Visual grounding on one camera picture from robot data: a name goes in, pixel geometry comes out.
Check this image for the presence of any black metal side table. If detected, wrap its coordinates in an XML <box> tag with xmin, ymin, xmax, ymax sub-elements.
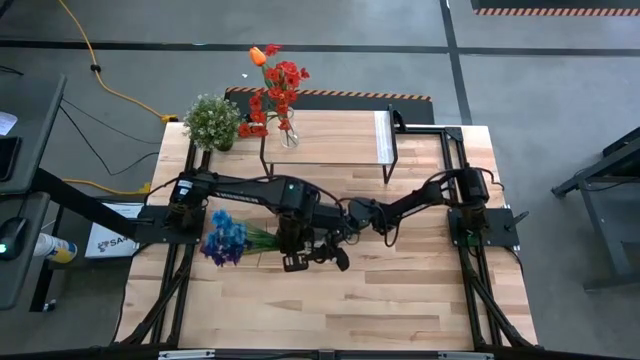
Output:
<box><xmin>551</xmin><ymin>127</ymin><xmax>640</xmax><ymax>292</ymax></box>

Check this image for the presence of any white paper sheet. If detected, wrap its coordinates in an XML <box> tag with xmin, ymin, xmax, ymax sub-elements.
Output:
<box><xmin>0</xmin><ymin>110</ymin><xmax>19</xmax><ymax>137</ymax></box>

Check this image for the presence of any black computer mouse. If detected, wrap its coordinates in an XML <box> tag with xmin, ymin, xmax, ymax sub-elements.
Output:
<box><xmin>0</xmin><ymin>215</ymin><xmax>30</xmax><ymax>262</ymax></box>

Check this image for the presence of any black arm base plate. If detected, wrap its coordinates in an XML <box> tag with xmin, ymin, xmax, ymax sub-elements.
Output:
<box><xmin>447</xmin><ymin>205</ymin><xmax>531</xmax><ymax>250</ymax></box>

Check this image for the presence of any black floor cable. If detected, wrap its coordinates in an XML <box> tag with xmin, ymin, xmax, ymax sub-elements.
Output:
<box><xmin>58</xmin><ymin>97</ymin><xmax>162</xmax><ymax>177</ymax></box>

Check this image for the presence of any silver aluminium bracket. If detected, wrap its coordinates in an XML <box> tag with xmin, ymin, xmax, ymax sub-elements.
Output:
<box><xmin>157</xmin><ymin>348</ymin><xmax>217</xmax><ymax>360</ymax></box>
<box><xmin>437</xmin><ymin>350</ymin><xmax>496</xmax><ymax>360</ymax></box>

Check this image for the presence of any orange artificial tulip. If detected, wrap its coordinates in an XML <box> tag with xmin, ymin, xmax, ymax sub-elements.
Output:
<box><xmin>248</xmin><ymin>45</ymin><xmax>274</xmax><ymax>91</ymax></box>

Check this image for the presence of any white and yellow spray can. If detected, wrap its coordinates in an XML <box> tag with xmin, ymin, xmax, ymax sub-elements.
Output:
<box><xmin>33</xmin><ymin>232</ymin><xmax>79</xmax><ymax>265</ymax></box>

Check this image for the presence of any black phone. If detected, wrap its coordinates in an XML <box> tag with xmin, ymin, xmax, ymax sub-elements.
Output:
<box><xmin>0</xmin><ymin>135</ymin><xmax>23</xmax><ymax>183</ymax></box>

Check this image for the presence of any blue artificial flower bunch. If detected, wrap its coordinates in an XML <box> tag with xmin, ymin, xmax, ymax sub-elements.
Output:
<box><xmin>199</xmin><ymin>208</ymin><xmax>281</xmax><ymax>269</ymax></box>

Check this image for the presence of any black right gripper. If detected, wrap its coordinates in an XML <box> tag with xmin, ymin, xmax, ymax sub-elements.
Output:
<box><xmin>307</xmin><ymin>202</ymin><xmax>374</xmax><ymax>273</ymax></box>

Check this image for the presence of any yellow floor cable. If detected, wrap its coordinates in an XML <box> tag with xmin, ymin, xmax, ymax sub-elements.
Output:
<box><xmin>62</xmin><ymin>178</ymin><xmax>153</xmax><ymax>197</ymax></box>
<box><xmin>57</xmin><ymin>0</ymin><xmax>180</xmax><ymax>125</ymax></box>

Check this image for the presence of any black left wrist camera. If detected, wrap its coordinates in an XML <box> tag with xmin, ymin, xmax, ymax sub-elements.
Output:
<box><xmin>282</xmin><ymin>252</ymin><xmax>310</xmax><ymax>274</ymax></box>

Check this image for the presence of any red artificial flower bunch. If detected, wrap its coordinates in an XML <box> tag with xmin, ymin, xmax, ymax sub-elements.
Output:
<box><xmin>237</xmin><ymin>43</ymin><xmax>312</xmax><ymax>146</ymax></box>

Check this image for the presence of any white box with logo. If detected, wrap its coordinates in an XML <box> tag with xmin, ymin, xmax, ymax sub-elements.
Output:
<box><xmin>83</xmin><ymin>201</ymin><xmax>142</xmax><ymax>260</ymax></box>

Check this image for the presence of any wooden shelf black metal frame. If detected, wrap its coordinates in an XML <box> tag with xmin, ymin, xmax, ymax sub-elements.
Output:
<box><xmin>258</xmin><ymin>104</ymin><xmax>401</xmax><ymax>185</ymax></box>

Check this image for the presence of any dark grey desk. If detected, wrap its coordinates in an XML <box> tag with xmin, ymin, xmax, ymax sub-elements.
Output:
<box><xmin>0</xmin><ymin>74</ymin><xmax>69</xmax><ymax>311</ymax></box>

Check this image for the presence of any potted green plant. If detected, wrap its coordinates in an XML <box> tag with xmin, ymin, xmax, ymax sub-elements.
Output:
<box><xmin>182</xmin><ymin>93</ymin><xmax>247</xmax><ymax>153</ymax></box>

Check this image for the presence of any black hazard-striped floor mat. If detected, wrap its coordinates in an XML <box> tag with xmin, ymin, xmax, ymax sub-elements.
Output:
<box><xmin>470</xmin><ymin>0</ymin><xmax>640</xmax><ymax>17</ymax></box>
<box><xmin>223</xmin><ymin>85</ymin><xmax>435</xmax><ymax>126</ymax></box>

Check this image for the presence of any black support beam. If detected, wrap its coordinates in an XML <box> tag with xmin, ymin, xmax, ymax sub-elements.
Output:
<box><xmin>29</xmin><ymin>167</ymin><xmax>146</xmax><ymax>241</ymax></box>

